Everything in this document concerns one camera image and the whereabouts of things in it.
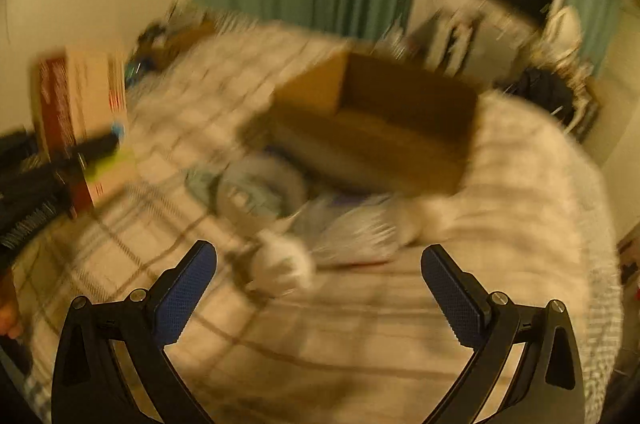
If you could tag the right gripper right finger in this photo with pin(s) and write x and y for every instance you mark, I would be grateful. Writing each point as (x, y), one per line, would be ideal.
(546, 386)

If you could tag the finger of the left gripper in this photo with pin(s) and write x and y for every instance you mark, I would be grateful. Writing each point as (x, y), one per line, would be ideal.
(94, 148)

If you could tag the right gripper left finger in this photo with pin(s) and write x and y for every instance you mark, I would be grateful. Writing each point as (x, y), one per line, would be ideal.
(88, 385)

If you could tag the red white carton box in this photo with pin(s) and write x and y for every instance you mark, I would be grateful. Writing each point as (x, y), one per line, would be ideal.
(78, 94)

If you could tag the white tape roll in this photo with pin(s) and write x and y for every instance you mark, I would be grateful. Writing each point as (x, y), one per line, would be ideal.
(260, 192)

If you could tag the white earbuds case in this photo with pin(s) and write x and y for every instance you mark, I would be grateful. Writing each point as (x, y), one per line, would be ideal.
(280, 266)

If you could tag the person's left hand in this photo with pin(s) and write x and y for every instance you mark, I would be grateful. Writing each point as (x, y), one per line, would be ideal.
(10, 319)

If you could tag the small cardboard box with clutter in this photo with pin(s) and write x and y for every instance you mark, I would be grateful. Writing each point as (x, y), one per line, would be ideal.
(162, 42)

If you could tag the open brown cardboard box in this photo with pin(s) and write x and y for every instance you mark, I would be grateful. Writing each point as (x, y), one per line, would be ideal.
(373, 125)

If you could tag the black bag on chair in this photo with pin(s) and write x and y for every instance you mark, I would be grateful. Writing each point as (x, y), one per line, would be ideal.
(547, 90)

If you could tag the white round mirror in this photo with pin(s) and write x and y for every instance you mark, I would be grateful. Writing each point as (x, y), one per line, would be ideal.
(563, 33)

